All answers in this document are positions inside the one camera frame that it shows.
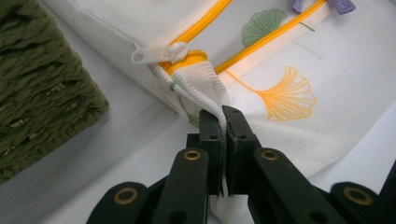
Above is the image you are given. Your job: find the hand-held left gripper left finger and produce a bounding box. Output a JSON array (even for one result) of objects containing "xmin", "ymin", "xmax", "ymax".
[{"xmin": 186, "ymin": 108, "xmax": 226, "ymax": 198}]

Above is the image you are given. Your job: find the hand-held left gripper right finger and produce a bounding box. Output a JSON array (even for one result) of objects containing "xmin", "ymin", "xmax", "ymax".
[{"xmin": 221, "ymin": 105, "xmax": 262, "ymax": 198}]

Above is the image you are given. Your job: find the green woven basket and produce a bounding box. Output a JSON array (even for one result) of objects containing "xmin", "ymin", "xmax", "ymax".
[{"xmin": 0, "ymin": 0, "xmax": 110, "ymax": 185}]

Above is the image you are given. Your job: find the purple garment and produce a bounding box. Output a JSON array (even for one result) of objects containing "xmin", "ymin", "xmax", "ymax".
[{"xmin": 291, "ymin": 0, "xmax": 357, "ymax": 16}]

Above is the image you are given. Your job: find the white leaf-print mesh laundry bag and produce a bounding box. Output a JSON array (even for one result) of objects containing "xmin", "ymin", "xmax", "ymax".
[{"xmin": 41, "ymin": 0, "xmax": 396, "ymax": 224}]

